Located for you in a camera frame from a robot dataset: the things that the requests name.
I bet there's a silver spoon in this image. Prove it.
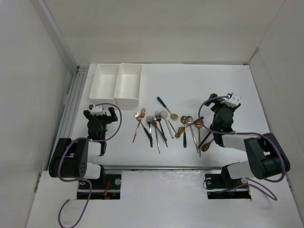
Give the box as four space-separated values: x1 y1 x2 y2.
186 116 199 153

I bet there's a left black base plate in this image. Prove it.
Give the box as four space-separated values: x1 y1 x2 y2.
76 171 122 200

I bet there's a white plastic bin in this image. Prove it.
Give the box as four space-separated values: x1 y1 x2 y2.
89 64 119 104
114 63 143 106

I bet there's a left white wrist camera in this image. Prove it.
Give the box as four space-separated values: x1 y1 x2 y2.
89 103 106 116

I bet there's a left white plastic bin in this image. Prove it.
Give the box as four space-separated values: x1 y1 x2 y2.
89 64 119 104

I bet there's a rose gold fork left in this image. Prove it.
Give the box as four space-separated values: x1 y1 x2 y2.
133 112 141 142

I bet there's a small copper spoon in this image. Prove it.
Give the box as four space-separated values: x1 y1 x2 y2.
168 120 181 138

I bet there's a silver fork long handle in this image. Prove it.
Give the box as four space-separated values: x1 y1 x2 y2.
152 116 161 154

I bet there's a black fork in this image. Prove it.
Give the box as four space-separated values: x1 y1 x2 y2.
155 111 168 147

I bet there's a white ceramic spoon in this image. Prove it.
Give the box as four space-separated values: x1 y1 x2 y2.
160 110 174 139

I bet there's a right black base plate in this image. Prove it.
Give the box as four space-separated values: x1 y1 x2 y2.
203 173 251 200

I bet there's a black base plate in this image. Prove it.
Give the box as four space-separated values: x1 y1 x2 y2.
203 173 251 200
76 171 122 200

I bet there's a brown wooden spoon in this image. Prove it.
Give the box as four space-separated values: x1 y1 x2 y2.
201 139 214 152

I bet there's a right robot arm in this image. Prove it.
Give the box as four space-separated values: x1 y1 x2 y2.
204 93 290 187

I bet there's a right white plastic bin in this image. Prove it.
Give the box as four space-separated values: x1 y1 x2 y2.
114 63 143 106

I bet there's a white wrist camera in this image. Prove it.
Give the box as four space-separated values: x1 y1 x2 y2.
221 93 241 108
89 103 106 116

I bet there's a green handled silver fork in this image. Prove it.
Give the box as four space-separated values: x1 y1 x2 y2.
146 115 153 148

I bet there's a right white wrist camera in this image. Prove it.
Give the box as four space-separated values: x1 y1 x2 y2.
221 93 241 108

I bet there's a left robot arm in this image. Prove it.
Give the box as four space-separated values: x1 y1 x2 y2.
48 105 118 189

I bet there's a copper fork diagonal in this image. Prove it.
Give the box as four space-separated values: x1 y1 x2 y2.
152 119 167 142

